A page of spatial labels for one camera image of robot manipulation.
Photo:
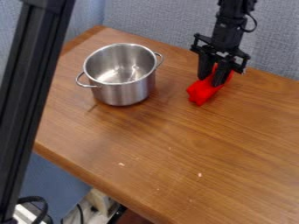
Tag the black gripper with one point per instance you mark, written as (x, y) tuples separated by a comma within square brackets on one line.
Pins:
[(223, 41)]

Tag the red plastic block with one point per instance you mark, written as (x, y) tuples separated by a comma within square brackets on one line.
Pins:
[(200, 90)]

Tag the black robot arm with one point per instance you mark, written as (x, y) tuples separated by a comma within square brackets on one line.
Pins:
[(235, 9)]

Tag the stainless steel pot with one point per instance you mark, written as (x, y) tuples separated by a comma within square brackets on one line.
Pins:
[(119, 73)]

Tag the white clutter under table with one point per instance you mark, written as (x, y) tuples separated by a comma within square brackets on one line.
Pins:
[(96, 209)]

